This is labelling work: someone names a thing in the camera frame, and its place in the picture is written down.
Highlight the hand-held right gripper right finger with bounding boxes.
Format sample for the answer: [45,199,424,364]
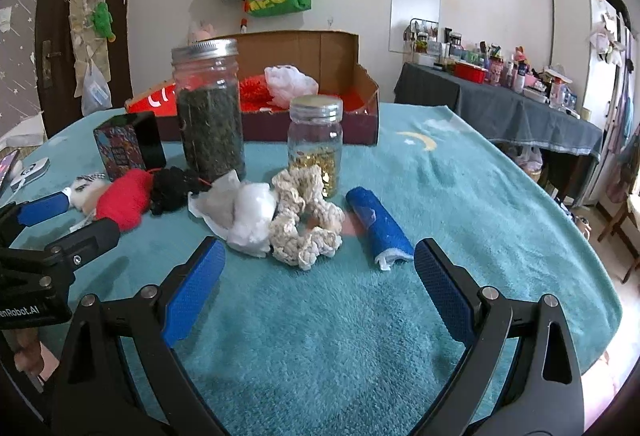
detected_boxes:
[414,237,586,436]

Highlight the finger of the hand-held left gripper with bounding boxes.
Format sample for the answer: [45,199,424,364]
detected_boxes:
[42,217,121,284]
[0,190,71,242]

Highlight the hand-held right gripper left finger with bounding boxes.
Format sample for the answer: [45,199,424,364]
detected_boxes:
[50,236,228,436]

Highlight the white doll plush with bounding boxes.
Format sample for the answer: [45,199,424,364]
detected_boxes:
[62,173,113,217]

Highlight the red plush heart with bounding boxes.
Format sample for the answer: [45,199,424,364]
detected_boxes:
[95,169,153,232]

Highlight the white soft cloth wad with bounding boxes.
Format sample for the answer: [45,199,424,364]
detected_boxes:
[227,183,278,258]

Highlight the cream crochet scrunchie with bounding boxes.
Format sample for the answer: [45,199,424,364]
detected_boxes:
[268,165,346,271]

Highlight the cardboard box with red lining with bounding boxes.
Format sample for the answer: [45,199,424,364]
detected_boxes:
[124,29,381,147]

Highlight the person's left hand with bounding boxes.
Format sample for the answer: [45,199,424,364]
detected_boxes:
[9,330,47,378]

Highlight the small white device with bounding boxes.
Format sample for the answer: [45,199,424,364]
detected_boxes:
[10,157,51,191]

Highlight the smartphone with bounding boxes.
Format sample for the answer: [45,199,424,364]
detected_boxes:
[0,149,22,197]

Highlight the blue rolled cloth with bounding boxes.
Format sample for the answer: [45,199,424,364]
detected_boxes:
[346,186,416,272]

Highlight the black scrunchie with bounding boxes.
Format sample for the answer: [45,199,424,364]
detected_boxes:
[148,166,213,216]

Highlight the black patterned box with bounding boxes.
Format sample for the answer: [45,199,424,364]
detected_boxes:
[93,111,167,182]

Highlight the hanging clear plastic bag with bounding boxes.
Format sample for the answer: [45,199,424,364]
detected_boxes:
[80,61,113,117]

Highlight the tall glass jar of tea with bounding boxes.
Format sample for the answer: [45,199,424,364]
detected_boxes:
[171,38,247,182]

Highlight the side table with grey cloth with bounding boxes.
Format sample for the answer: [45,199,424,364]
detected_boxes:
[394,61,603,207]

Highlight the wooden chair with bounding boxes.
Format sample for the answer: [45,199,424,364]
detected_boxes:
[597,196,640,287]

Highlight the beige hanging organizer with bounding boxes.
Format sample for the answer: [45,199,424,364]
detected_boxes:
[64,0,113,82]

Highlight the gold hair clip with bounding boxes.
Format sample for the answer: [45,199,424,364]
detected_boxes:
[287,95,344,199]

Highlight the green plush toy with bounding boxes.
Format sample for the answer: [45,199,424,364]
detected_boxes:
[90,1,116,42]

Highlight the red mesh bath puff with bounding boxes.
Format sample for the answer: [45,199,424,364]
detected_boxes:
[239,76,276,109]

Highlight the white mesh bath puff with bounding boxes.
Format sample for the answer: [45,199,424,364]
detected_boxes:
[264,65,319,108]

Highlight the group of cosmetic bottles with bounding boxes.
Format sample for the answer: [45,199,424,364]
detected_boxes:
[402,18,581,109]

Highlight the light pink plush bunny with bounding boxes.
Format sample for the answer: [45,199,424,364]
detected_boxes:
[187,20,216,42]

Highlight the hanging pastel clothes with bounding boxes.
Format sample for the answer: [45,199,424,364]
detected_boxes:
[602,66,640,202]

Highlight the white wardrobe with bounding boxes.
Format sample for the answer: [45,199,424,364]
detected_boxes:
[550,0,633,207]

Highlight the white hanging plush toys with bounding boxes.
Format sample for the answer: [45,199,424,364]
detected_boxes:
[590,11,626,64]

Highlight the door handle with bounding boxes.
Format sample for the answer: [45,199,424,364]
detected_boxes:
[41,39,62,77]

